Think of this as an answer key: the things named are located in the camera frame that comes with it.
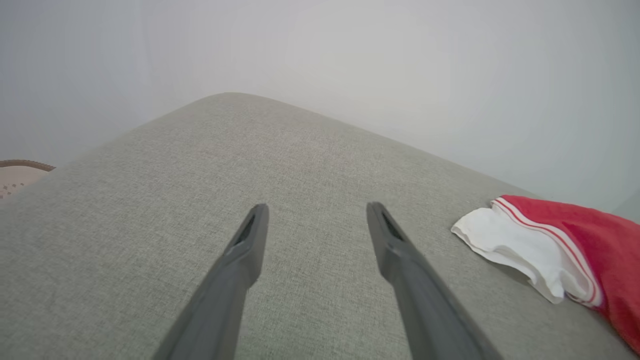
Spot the red basketball jersey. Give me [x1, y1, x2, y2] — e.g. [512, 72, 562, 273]
[451, 195, 640, 356]

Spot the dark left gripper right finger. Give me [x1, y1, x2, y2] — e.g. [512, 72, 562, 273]
[366, 201, 503, 360]

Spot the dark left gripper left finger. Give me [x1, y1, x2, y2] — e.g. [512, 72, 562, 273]
[152, 203, 270, 360]

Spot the beige laundry basket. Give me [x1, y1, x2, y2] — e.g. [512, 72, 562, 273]
[0, 159, 56, 201]

